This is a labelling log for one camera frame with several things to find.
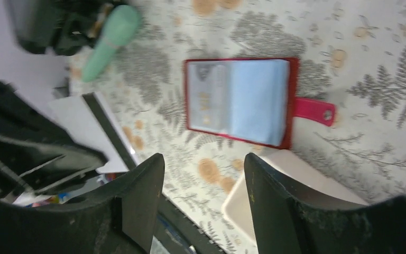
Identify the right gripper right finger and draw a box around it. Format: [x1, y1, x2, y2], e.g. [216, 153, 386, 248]
[243, 152, 406, 254]

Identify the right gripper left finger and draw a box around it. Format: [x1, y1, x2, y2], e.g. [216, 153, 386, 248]
[0, 153, 165, 253]

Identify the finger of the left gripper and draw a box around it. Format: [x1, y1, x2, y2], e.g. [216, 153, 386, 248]
[0, 81, 108, 196]

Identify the red card holder wallet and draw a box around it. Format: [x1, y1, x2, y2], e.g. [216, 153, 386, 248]
[183, 57, 336, 149]

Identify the white plastic tray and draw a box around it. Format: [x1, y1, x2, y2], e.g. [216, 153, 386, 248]
[222, 150, 369, 244]

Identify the black hard case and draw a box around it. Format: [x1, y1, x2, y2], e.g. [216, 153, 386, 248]
[4, 0, 127, 56]

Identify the floral table mat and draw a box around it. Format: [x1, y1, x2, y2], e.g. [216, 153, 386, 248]
[69, 1, 406, 253]

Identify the mint green tube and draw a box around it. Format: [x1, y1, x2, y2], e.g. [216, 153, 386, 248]
[81, 5, 141, 82]

